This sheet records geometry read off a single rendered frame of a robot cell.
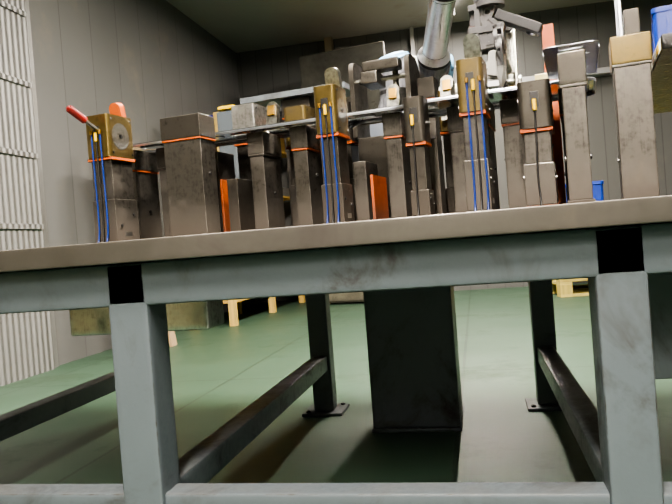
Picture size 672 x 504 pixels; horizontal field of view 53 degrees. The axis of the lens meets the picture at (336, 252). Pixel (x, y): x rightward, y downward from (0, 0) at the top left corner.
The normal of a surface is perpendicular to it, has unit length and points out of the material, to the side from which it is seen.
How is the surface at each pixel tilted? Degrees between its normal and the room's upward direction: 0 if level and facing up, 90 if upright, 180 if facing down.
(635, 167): 90
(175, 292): 90
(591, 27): 90
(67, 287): 90
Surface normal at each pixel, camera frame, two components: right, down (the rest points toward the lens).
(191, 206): -0.34, 0.04
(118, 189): 0.94, -0.07
